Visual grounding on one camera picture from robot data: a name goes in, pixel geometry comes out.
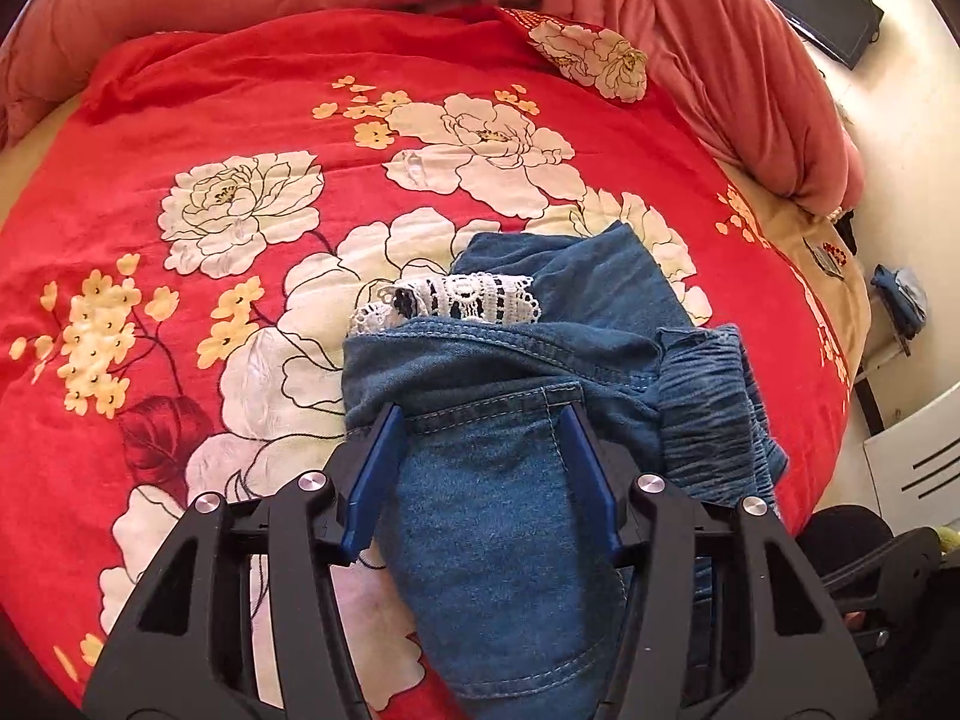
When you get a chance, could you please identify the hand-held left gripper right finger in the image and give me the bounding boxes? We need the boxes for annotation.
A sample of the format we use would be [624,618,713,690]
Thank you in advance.
[555,403,878,720]

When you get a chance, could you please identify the person's leg in black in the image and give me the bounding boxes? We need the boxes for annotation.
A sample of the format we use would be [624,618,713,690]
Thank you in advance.
[793,505,895,587]

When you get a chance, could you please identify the black flat screen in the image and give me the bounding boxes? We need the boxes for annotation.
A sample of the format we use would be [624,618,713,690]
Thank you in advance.
[747,0,885,71]

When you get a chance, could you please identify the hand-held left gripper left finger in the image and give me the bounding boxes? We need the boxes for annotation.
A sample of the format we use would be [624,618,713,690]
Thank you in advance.
[82,401,410,720]

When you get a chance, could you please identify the black cloth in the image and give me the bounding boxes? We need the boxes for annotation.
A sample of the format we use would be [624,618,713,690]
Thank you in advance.
[831,206,860,257]

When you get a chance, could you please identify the blue denim jeans with lace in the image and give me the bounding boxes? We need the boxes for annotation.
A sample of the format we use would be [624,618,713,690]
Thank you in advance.
[341,221,790,703]

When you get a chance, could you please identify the beige printed bedsheet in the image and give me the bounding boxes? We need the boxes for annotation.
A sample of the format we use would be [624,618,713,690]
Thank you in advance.
[711,163,872,410]

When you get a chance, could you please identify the white slatted furniture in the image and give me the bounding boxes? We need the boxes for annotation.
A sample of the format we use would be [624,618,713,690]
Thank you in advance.
[862,406,960,520]

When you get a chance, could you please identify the blue cloth bundle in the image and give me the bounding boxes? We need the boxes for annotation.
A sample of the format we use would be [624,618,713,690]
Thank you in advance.
[870,265,929,340]

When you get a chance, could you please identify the red floral blanket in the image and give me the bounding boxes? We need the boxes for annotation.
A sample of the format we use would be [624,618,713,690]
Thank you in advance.
[0,4,857,720]

